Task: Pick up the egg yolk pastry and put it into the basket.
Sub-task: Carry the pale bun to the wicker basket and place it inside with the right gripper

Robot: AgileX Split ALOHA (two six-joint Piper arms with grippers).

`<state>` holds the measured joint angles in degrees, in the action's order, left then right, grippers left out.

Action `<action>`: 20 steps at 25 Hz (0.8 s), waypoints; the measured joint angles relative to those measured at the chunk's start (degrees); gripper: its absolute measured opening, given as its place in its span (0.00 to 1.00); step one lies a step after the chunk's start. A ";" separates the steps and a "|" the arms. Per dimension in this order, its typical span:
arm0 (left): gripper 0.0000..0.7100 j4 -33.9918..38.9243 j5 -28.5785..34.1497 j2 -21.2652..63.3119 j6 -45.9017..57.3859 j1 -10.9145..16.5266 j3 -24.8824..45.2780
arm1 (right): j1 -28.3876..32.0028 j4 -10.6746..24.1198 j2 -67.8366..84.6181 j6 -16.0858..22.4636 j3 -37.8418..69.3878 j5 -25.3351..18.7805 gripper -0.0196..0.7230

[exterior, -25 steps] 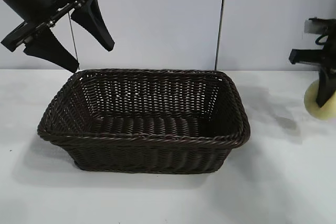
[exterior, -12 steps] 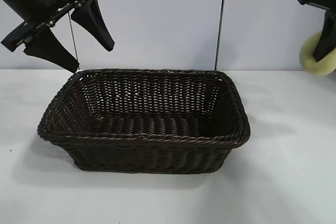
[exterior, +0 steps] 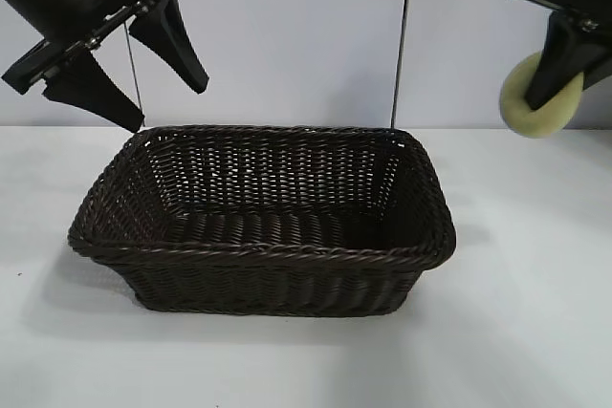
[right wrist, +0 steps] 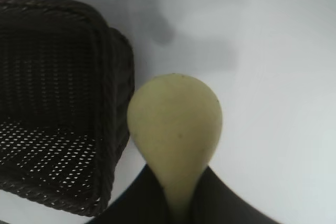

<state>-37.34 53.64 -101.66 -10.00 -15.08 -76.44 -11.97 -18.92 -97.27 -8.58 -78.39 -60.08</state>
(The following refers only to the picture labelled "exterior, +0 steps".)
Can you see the dark brown woven basket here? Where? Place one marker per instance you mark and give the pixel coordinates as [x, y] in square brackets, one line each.
[239, 274]

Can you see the white tablecloth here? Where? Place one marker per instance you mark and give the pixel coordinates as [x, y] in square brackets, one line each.
[306, 360]

